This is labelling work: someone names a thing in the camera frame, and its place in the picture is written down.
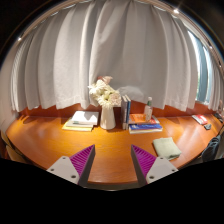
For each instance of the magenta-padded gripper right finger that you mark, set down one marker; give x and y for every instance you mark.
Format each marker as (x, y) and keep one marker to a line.
(160, 168)

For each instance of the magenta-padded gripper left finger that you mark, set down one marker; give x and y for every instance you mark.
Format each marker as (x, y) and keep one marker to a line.
(63, 168)

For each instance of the pale green towel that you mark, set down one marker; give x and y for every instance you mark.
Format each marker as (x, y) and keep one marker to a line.
(166, 148)

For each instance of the white flat book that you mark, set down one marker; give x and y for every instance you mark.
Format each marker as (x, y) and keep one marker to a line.
(145, 131)

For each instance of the yellow book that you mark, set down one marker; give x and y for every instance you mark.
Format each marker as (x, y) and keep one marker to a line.
(76, 127)

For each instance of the blue flat book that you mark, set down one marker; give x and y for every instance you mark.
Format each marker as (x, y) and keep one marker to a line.
(146, 126)

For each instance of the orange book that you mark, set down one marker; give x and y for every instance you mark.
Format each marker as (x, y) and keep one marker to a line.
(138, 118)

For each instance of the black chair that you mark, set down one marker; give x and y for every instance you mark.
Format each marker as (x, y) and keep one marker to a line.
(211, 150)

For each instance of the clear plastic drink bottle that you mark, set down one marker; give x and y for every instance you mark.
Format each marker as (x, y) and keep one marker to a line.
(148, 111)

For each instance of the red and white packet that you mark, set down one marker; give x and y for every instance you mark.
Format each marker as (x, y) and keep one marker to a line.
(200, 119)

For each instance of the small dark object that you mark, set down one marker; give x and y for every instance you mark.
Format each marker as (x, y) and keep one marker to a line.
(207, 126)

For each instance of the blue upright book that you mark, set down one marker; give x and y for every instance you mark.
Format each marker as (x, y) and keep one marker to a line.
(128, 111)

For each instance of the white ceramic vase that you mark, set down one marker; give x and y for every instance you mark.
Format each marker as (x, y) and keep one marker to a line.
(107, 120)

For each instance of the white and pink flowers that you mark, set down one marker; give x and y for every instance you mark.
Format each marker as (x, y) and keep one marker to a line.
(105, 93)

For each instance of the window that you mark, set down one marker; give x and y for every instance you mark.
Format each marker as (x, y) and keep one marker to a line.
(201, 73)

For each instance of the white curtain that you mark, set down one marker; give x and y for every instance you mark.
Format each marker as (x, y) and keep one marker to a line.
(116, 50)

